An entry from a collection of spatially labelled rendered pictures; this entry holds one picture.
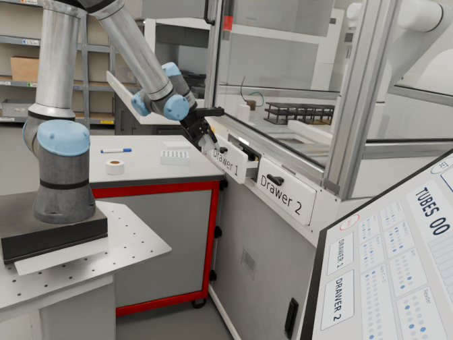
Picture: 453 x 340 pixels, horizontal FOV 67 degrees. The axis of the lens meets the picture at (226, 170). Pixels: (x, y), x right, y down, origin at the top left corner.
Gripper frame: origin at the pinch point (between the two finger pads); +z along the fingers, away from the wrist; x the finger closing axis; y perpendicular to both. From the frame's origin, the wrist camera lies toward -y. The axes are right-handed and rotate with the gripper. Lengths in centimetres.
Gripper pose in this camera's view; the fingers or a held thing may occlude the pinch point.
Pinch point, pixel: (217, 146)
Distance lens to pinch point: 129.8
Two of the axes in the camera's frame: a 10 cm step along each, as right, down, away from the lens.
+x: 4.0, 3.5, -8.4
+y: -8.1, 5.7, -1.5
